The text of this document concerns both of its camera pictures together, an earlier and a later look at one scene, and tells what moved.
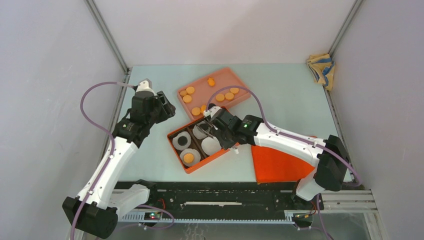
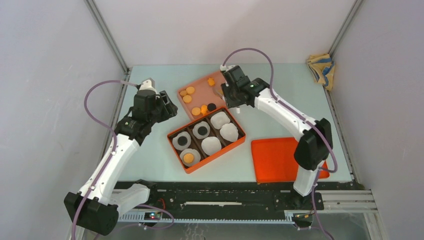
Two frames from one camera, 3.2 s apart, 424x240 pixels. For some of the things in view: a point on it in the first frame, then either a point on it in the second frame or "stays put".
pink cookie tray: [194, 96] stays put
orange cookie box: [195, 147] stays put
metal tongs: [198, 125] -> [218, 91]
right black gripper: [218, 124] -> [230, 95]
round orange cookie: [188, 158] stays put
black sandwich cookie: [182, 141] stays put
